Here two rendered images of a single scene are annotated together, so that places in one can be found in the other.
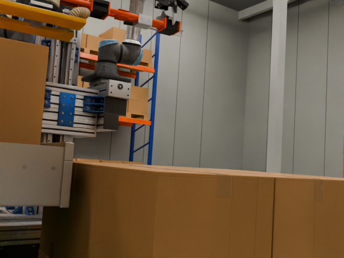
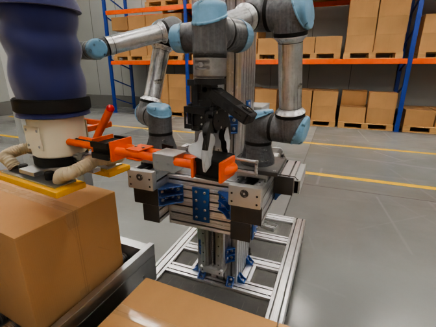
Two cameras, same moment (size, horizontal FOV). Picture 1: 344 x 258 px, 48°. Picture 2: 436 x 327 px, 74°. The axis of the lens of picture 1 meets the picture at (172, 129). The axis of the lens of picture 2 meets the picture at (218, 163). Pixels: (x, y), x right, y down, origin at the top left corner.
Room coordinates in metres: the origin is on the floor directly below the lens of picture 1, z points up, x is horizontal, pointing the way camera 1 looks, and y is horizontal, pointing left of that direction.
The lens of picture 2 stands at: (1.43, -0.52, 1.44)
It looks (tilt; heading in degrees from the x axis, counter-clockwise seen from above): 18 degrees down; 56
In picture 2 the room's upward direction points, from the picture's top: straight up
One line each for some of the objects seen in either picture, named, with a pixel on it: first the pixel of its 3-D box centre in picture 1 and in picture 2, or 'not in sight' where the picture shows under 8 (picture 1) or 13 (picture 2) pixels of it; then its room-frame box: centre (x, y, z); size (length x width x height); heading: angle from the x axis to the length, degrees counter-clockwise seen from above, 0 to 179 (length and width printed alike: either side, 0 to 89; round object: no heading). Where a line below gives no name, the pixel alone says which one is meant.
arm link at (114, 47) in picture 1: (109, 51); (260, 124); (2.26, 0.41, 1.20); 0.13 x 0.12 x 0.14; 114
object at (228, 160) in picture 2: (169, 26); (213, 166); (1.79, 0.04, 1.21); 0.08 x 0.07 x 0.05; 118
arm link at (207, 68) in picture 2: not in sight; (209, 69); (1.79, 0.06, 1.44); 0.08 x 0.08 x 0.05
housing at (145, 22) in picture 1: (143, 21); (170, 159); (1.73, 0.17, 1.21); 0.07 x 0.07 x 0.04; 28
